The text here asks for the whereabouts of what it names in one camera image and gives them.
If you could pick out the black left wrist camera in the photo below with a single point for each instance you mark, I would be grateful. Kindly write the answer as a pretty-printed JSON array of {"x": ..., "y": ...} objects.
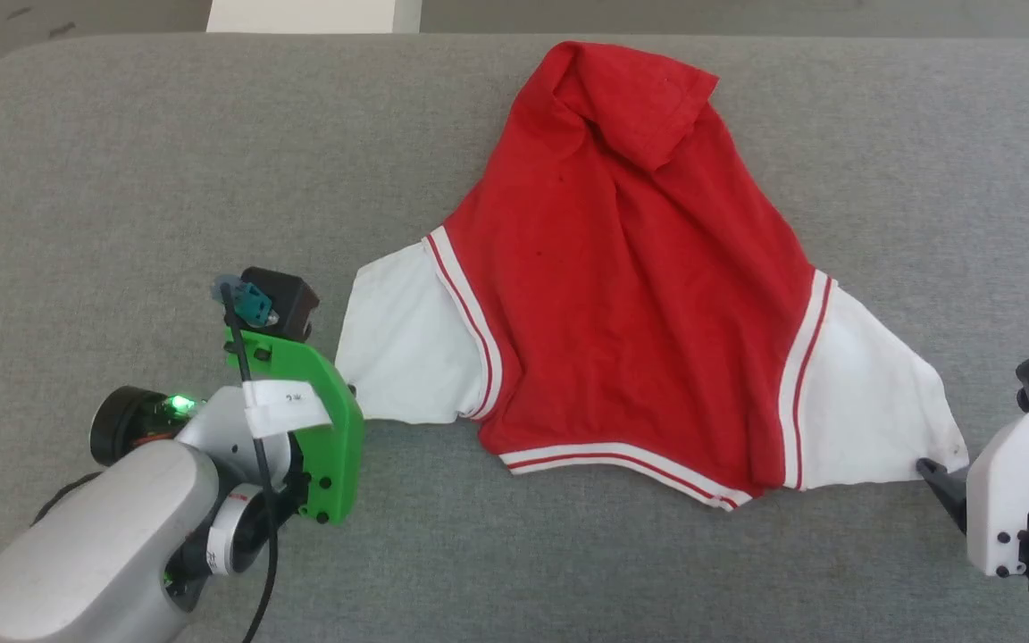
[{"x": 287, "y": 299}]

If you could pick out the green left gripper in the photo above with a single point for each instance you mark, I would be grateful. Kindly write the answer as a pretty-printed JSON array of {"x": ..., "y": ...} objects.
[{"x": 340, "y": 446}]

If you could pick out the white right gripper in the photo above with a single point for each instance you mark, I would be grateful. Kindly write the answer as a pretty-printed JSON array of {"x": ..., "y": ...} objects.
[{"x": 997, "y": 500}]

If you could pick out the white rectangular box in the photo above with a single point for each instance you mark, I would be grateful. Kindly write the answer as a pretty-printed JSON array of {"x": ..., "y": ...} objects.
[{"x": 300, "y": 13}]

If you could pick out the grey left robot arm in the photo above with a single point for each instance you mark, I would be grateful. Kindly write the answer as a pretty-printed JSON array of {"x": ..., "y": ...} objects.
[{"x": 95, "y": 554}]

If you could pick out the red and white jersey shirt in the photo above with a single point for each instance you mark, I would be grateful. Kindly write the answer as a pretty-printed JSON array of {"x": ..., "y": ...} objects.
[{"x": 613, "y": 313}]

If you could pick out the teal left camera connector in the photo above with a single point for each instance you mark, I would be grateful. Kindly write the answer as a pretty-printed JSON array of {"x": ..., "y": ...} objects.
[{"x": 254, "y": 302}]

